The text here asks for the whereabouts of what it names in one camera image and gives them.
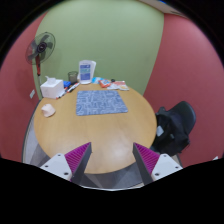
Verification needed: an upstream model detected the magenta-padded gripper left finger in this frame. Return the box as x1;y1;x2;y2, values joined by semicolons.
39;141;93;186

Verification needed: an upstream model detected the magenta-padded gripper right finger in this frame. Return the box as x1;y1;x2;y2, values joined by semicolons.
132;142;184;186

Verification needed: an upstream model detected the beige computer mouse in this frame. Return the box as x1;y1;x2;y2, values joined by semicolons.
40;103;57;118

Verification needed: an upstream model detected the blue patterned mouse pad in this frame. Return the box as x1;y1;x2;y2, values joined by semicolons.
75;89;129;117

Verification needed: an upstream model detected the black backpack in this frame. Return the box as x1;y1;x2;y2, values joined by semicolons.
151;106;191;157

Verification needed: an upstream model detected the white tissue box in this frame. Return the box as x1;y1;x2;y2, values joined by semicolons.
39;75;65;100

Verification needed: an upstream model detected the black mesh pen cup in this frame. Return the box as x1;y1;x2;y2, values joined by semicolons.
67;70;79;84

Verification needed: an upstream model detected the red and white snack packet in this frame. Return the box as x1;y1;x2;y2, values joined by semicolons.
115;80;130;92

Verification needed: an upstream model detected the blue and white sign stand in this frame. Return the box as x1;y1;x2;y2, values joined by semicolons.
78;59;93;85

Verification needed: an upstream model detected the grey and red standing fan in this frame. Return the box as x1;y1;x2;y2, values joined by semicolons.
25;31;57;100

